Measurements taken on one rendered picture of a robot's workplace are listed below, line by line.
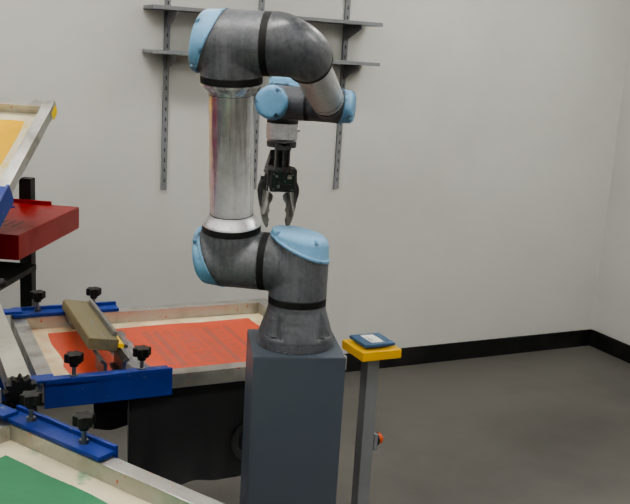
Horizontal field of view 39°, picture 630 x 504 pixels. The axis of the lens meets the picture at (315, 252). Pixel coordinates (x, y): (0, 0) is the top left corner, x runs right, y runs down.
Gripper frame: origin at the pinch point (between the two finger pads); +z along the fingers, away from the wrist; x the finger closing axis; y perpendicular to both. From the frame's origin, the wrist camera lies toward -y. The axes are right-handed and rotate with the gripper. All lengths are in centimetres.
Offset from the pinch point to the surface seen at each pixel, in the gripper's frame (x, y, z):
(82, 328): -47, -6, 30
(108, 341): -40, 1, 31
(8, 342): -64, 0, 32
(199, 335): -17, -34, 41
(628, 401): 225, -218, 136
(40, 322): -62, -38, 39
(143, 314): -34, -47, 39
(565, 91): 204, -303, -29
